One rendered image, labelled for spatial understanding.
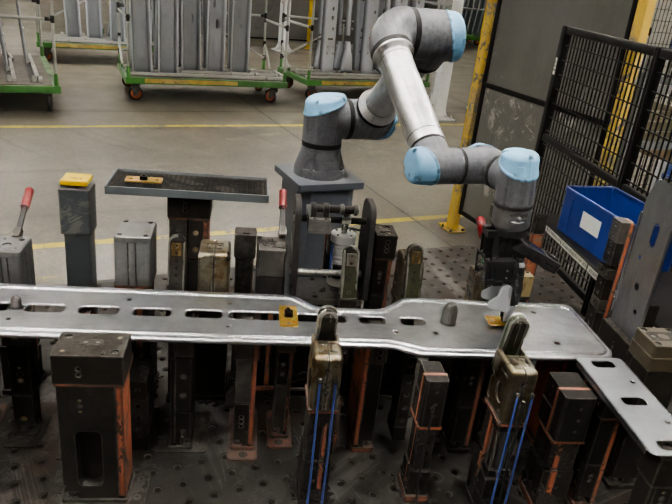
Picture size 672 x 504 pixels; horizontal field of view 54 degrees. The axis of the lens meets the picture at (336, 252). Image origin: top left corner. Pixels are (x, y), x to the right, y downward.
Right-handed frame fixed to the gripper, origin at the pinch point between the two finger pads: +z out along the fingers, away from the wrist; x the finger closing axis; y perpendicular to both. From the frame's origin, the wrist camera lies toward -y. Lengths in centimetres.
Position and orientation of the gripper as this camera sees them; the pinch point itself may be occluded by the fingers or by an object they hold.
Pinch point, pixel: (506, 313)
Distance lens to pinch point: 146.8
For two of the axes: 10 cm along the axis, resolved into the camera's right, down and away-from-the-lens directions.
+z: -0.3, 9.1, 4.1
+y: -9.9, 0.1, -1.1
